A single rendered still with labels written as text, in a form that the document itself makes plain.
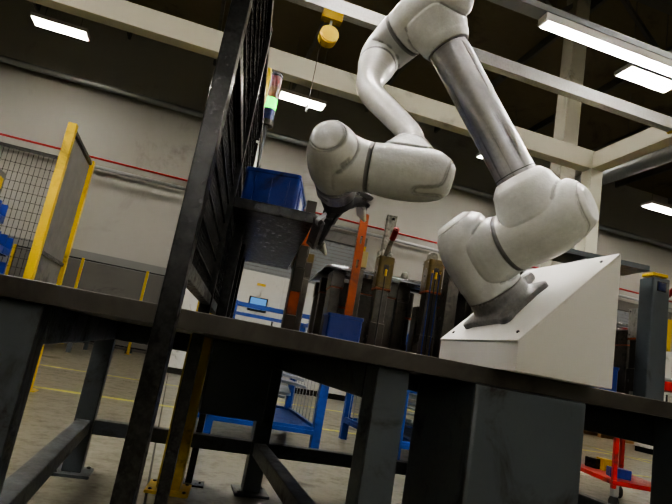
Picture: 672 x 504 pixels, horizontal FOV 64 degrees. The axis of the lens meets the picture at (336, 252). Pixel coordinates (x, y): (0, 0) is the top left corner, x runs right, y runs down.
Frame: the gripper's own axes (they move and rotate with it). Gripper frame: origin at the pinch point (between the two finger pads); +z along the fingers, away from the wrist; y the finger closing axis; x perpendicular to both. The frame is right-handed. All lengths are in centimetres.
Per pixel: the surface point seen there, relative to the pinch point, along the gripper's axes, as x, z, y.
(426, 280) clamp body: 11, 58, -26
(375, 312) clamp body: 7, 60, -5
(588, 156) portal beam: -43, 409, -388
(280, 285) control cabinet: -323, 794, -82
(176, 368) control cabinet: -322, 774, 145
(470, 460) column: 59, 4, 16
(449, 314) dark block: 25, 61, -23
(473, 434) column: 56, 3, 12
